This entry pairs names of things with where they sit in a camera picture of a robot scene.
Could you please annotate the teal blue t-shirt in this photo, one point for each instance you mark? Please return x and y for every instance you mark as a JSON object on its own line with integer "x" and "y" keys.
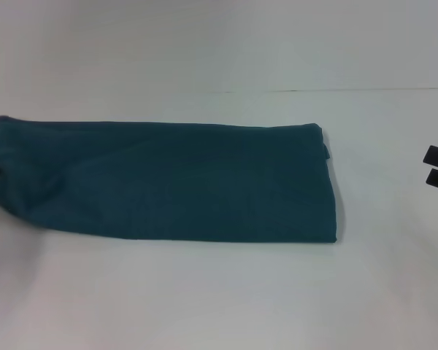
{"x": 168, "y": 182}

